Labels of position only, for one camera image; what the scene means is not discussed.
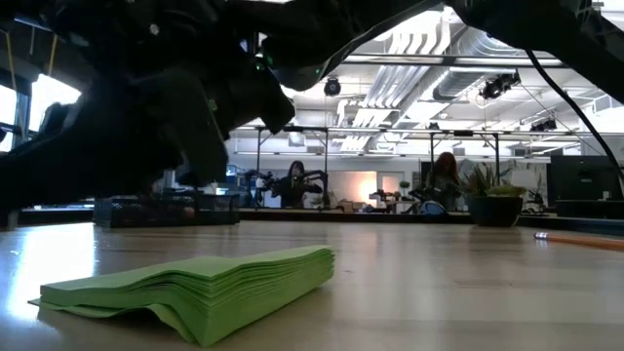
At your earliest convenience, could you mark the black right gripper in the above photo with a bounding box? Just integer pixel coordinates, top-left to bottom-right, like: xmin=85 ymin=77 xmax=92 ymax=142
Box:
xmin=145 ymin=28 xmax=343 ymax=189

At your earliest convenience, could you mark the green sticky note pad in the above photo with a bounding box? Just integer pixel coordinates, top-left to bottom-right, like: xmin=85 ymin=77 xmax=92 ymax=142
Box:
xmin=27 ymin=244 xmax=336 ymax=349

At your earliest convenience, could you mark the orange pencil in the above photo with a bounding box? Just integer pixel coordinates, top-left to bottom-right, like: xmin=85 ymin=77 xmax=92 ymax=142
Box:
xmin=532 ymin=231 xmax=624 ymax=253

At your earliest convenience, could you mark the black mesh desk organizer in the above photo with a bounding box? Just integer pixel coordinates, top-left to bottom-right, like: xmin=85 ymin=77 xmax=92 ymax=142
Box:
xmin=92 ymin=189 xmax=241 ymax=229

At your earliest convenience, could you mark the person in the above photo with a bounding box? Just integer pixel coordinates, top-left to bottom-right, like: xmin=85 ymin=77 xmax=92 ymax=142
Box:
xmin=271 ymin=160 xmax=323 ymax=210
xmin=426 ymin=151 xmax=462 ymax=212

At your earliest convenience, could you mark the blue round object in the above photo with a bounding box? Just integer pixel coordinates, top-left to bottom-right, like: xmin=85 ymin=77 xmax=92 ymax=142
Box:
xmin=419 ymin=200 xmax=448 ymax=216

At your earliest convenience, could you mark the potted plant in dark pot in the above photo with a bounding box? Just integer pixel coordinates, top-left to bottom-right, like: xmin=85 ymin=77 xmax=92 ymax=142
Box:
xmin=460 ymin=163 xmax=527 ymax=228

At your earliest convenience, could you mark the large black computer monitor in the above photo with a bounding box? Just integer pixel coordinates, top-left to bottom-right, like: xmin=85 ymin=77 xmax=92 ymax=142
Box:
xmin=545 ymin=155 xmax=620 ymax=202

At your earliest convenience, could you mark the black metal frame stand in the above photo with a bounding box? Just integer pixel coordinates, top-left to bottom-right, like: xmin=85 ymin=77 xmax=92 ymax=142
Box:
xmin=233 ymin=124 xmax=331 ymax=209
xmin=428 ymin=129 xmax=501 ymax=187

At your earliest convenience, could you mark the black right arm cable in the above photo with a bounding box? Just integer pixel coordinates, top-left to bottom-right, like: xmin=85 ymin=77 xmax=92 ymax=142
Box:
xmin=524 ymin=48 xmax=624 ymax=184

